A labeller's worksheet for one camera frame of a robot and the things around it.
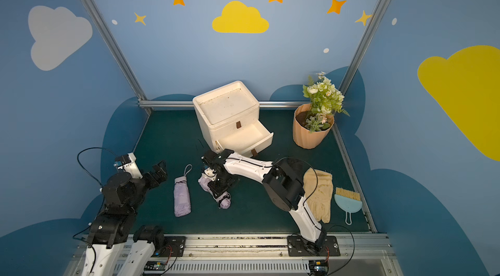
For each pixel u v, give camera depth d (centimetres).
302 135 95
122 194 49
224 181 75
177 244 72
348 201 87
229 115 88
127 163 58
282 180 57
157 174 64
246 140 95
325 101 85
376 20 82
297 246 75
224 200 80
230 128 88
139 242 63
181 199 84
